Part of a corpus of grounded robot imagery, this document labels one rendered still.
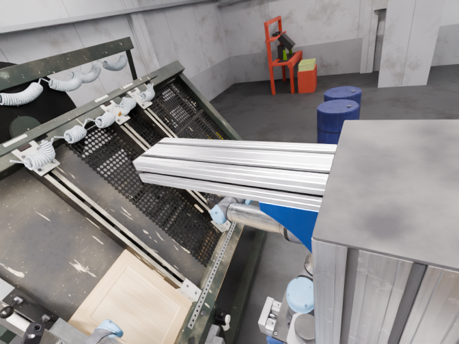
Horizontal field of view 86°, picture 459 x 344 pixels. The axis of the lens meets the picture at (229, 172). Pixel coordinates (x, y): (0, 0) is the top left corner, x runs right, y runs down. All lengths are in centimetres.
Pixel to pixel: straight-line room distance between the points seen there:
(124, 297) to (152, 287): 15
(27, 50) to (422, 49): 714
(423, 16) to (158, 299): 658
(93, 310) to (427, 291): 127
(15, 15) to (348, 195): 497
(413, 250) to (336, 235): 5
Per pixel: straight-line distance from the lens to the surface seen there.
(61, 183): 143
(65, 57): 218
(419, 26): 684
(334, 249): 24
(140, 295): 145
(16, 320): 131
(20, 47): 495
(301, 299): 108
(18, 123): 195
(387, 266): 25
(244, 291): 238
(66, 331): 133
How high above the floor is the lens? 221
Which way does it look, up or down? 33 degrees down
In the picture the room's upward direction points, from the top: 14 degrees counter-clockwise
